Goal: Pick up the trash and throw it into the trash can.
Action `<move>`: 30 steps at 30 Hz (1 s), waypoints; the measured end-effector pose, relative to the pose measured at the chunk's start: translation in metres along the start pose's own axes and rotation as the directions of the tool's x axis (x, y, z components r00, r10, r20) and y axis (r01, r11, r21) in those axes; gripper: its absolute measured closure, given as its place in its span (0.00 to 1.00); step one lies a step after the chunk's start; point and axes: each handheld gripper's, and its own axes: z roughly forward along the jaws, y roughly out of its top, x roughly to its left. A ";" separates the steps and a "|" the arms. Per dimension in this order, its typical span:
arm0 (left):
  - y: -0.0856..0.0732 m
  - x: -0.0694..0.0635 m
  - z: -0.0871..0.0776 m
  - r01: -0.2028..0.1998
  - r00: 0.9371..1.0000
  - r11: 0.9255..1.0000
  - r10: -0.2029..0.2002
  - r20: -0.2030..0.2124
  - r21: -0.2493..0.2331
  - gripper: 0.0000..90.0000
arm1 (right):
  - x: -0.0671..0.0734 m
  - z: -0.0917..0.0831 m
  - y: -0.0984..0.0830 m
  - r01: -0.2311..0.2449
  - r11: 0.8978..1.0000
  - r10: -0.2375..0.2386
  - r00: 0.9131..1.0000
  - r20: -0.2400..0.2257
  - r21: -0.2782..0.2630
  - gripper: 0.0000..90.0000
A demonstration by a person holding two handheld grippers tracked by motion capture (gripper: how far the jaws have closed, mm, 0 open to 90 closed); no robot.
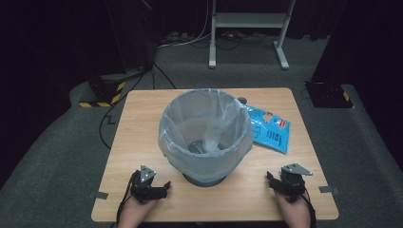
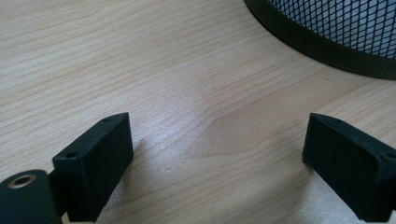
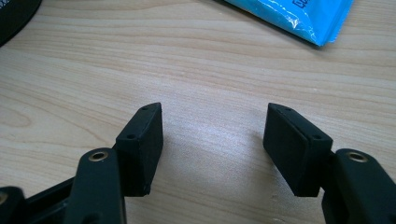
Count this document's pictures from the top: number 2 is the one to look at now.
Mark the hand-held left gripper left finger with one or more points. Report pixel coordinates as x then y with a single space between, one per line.
93 174

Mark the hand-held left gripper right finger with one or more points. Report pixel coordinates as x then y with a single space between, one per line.
351 161

